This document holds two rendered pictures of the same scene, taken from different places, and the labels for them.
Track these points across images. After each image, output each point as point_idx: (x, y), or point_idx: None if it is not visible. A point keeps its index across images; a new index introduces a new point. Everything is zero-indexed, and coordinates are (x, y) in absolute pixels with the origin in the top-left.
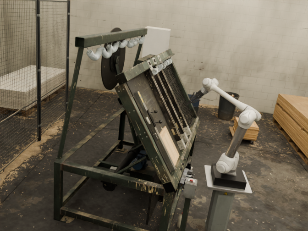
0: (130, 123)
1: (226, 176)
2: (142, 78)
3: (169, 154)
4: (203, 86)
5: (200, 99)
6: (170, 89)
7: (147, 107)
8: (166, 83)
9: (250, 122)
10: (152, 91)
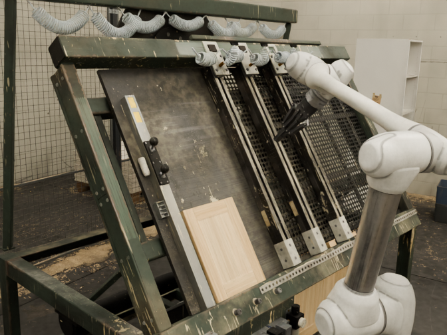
0: None
1: None
2: (185, 79)
3: (199, 264)
4: None
5: (306, 123)
6: None
7: (167, 141)
8: (286, 108)
9: (394, 168)
10: (219, 115)
